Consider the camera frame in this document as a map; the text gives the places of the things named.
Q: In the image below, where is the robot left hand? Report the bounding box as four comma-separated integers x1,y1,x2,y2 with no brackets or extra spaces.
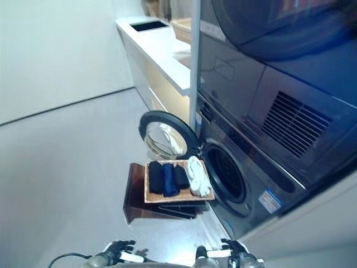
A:
102,239,148,262

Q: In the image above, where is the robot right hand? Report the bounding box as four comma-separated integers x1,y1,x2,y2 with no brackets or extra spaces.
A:
208,238,250,265

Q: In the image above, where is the white garment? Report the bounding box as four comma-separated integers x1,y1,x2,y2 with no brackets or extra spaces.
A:
186,155,212,197

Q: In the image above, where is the small black garment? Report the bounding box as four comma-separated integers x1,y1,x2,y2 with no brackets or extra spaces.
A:
172,166,190,190

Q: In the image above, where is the dark grey washing machine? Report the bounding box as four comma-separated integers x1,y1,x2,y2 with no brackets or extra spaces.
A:
195,92,307,241

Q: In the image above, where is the silver robot right leg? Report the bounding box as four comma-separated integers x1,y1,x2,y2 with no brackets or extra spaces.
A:
194,245,224,268

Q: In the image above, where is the blue white energy label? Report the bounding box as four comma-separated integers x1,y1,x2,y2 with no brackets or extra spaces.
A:
258,188,282,213

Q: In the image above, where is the brown acrylic stand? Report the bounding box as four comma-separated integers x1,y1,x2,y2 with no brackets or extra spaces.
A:
122,163,209,224

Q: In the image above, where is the white appliance cabinet housing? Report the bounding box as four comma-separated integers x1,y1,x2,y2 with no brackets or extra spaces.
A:
237,178,357,268

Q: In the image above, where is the rectangular wicker laundry basket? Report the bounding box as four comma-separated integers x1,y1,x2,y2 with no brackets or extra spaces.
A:
144,159,216,204

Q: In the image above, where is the large black rolled garment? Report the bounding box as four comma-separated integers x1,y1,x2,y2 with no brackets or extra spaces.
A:
147,161,165,195

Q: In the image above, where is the blue rolled garment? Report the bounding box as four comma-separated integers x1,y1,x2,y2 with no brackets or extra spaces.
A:
162,162,179,197

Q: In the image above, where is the round glass washer door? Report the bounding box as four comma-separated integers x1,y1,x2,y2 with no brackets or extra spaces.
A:
138,111,201,161

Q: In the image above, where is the dark grey stacked dryer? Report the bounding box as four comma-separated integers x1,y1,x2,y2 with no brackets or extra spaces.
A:
196,0,357,188

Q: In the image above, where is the white counter cabinet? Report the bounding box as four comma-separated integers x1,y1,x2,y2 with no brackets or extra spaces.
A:
115,16,196,123

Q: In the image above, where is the small wicker basket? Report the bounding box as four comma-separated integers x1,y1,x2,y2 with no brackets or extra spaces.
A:
170,18,193,44

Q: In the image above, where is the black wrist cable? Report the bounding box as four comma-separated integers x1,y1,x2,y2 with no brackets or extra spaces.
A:
49,252,98,268

